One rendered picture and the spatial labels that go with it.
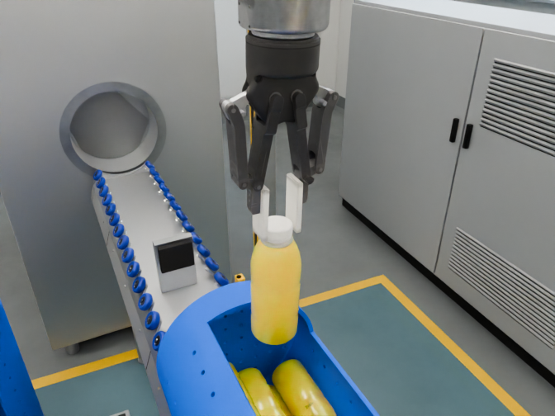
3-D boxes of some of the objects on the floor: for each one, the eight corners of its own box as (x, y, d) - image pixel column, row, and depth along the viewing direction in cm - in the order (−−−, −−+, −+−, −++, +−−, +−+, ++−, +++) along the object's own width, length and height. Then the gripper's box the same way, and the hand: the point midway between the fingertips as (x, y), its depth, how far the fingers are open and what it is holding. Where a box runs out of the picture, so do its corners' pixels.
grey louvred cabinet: (392, 192, 377) (419, -4, 305) (688, 399, 206) (905, 63, 135) (334, 205, 357) (348, -1, 286) (606, 446, 187) (809, 82, 115)
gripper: (334, 21, 53) (319, 204, 65) (190, 29, 46) (202, 231, 58) (374, 33, 47) (349, 231, 59) (216, 43, 40) (224, 264, 52)
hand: (277, 207), depth 57 cm, fingers closed on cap, 4 cm apart
